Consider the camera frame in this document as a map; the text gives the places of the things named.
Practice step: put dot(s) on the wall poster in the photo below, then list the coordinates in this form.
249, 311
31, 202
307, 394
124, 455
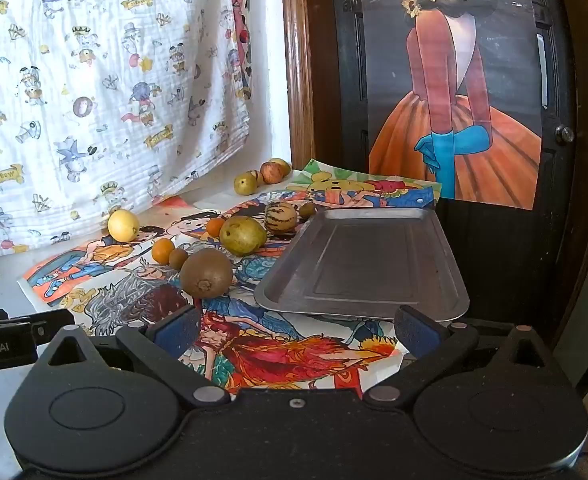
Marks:
454, 110

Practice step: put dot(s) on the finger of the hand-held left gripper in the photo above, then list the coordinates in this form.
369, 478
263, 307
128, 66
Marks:
54, 322

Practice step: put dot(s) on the small green-brown fruit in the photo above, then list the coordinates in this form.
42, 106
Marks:
178, 259

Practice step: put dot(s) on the yellow round fruit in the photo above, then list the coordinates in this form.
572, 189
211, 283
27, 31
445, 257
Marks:
123, 225

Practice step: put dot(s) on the tiny striped fruit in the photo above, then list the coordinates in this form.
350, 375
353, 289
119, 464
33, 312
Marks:
259, 178

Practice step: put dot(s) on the small yellow-brown fruit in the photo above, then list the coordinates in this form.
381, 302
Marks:
245, 184

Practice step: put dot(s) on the wooden door frame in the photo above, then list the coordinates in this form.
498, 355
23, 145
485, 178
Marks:
296, 60

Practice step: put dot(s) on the small brown fruit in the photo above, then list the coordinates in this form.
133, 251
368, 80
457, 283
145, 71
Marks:
307, 210

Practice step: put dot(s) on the round door knob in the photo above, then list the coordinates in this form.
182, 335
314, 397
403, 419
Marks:
564, 135

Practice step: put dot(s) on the tan striped fruit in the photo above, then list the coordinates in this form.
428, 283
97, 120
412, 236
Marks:
284, 164

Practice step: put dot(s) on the printed white blanket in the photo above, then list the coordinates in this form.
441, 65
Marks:
99, 85

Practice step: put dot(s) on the metal tray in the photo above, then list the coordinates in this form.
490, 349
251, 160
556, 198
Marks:
374, 260

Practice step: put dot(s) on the black door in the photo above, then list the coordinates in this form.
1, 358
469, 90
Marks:
344, 85

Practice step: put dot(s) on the large green pear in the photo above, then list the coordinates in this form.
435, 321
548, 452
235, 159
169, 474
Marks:
242, 236

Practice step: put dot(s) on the large striped melon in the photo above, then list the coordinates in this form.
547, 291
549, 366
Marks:
280, 217

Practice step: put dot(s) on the brown kiwi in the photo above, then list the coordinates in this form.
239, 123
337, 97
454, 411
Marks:
206, 272

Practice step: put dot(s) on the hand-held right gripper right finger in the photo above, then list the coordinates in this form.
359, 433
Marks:
416, 332

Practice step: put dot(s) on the red-yellow apple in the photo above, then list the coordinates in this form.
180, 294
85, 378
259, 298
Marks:
272, 173

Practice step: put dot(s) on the phoenix drawing sheet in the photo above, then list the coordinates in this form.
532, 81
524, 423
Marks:
274, 355

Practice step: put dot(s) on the small orange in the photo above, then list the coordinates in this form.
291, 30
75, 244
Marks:
163, 251
216, 226

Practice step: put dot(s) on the green-border cartoon poster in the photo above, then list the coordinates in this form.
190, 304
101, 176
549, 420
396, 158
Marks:
364, 190

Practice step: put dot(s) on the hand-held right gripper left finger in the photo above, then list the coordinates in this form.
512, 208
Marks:
176, 331

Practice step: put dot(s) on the orange-border cartoon poster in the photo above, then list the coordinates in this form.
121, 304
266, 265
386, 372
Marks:
89, 260

